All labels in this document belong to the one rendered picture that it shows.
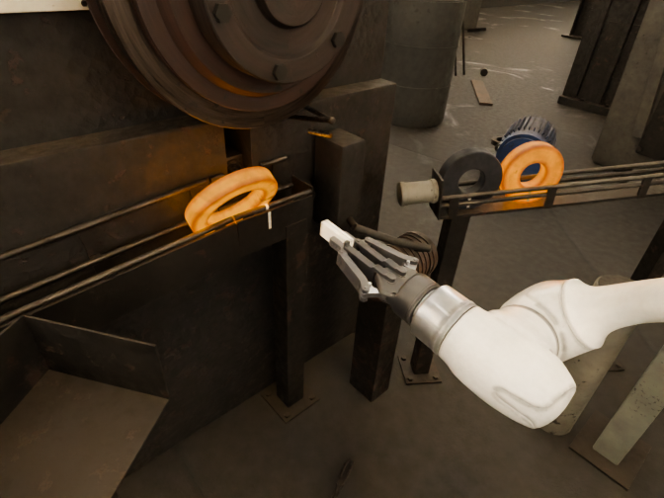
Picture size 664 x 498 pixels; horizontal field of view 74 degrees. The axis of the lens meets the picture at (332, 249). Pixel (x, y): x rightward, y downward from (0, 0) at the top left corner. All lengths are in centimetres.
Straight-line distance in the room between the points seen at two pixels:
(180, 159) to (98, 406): 44
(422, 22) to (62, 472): 321
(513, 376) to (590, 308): 17
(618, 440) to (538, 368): 93
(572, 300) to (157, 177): 72
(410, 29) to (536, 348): 302
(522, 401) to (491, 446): 86
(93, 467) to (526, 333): 58
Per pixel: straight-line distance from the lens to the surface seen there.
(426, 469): 136
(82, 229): 86
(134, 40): 71
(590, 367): 134
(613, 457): 156
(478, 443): 144
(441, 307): 62
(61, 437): 73
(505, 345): 59
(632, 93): 335
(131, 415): 71
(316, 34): 77
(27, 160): 81
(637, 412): 142
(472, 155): 109
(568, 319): 69
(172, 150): 87
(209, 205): 78
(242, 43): 68
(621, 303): 68
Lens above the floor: 116
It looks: 35 degrees down
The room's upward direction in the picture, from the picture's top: 4 degrees clockwise
